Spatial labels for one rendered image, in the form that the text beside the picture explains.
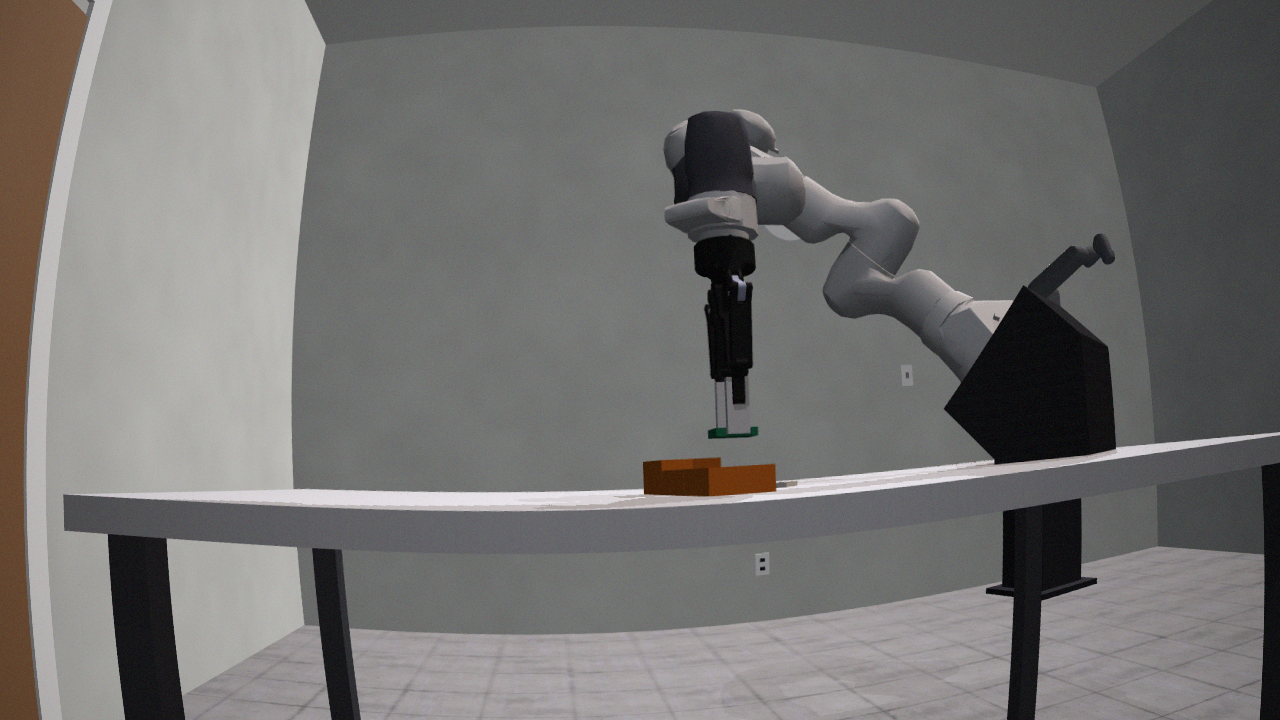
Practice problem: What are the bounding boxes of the orange three-compartment bin rack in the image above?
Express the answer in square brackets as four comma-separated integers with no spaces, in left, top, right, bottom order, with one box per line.
[643,457,776,496]

